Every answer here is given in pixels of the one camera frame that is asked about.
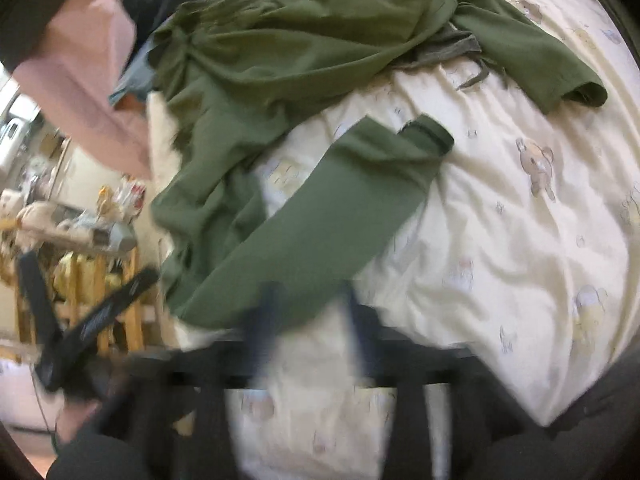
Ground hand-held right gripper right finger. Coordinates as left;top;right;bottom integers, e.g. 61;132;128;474
342;285;506;480

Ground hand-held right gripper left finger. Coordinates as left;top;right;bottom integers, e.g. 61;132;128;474
125;282;281;480

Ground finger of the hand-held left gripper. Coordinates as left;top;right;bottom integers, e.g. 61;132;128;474
65;267;161;348
17;250;63;351

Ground green pants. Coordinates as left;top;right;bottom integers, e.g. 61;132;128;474
147;0;608;331

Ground person's left forearm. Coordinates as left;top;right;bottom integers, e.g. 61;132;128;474
45;430;156;480

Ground person's left hand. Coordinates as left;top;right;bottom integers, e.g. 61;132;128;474
56;400;113;443

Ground cluttered wooden table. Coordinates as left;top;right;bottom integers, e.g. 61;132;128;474
0;175;151;356

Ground white appliance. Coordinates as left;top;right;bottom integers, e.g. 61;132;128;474
0;117;31;171

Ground cream printed bed sheet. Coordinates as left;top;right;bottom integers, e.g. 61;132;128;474
145;0;640;480

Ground blue cloth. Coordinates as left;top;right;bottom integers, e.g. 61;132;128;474
110;35;158;106

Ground pink cloth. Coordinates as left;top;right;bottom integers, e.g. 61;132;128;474
10;0;153;181

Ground grey patterned garment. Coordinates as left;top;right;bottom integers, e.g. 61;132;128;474
235;0;501;91

